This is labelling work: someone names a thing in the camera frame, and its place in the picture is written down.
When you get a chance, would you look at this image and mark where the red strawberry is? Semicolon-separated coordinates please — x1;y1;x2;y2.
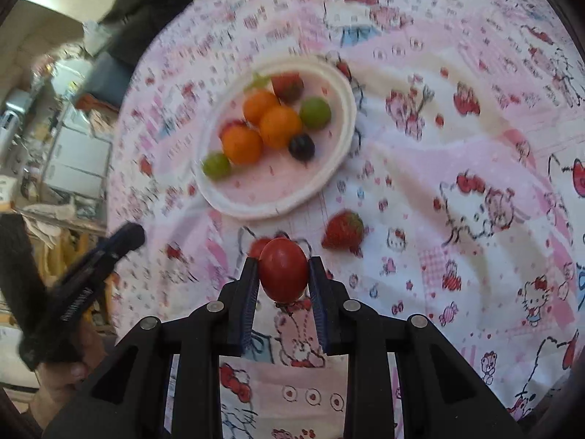
271;72;305;104
321;210;365;251

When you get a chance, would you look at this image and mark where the green grape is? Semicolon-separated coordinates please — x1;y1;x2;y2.
201;152;232;180
298;96;332;130

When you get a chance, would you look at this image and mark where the large orange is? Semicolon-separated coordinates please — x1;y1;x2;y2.
220;125;264;165

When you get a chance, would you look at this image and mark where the dark purple grape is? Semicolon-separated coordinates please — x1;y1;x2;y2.
288;133;315;162

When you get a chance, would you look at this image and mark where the small orange mandarin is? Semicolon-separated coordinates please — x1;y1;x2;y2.
242;89;280;126

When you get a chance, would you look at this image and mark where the red cherry tomato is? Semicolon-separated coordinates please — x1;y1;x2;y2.
248;237;272;260

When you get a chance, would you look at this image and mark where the person's left hand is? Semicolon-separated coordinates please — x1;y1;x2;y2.
29;320;106;430

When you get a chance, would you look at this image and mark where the white kitchen cabinet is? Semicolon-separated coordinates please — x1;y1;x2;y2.
43;127;111;199

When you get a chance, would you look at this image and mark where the pink Hello Kitty blanket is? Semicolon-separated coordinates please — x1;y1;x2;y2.
108;0;584;420

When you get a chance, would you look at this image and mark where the grey orange chair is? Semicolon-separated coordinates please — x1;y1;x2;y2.
72;53;134;112

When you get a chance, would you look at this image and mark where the pink strawberry plate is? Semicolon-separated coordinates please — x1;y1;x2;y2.
195;56;357;220

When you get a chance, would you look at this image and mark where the white plastic bag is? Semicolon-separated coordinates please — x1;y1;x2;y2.
82;21;120;57

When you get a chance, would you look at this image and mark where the green grape in plate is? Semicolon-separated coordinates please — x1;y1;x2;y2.
298;96;332;130

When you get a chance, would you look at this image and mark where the black clothes pile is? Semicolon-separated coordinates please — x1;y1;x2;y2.
99;0;192;67

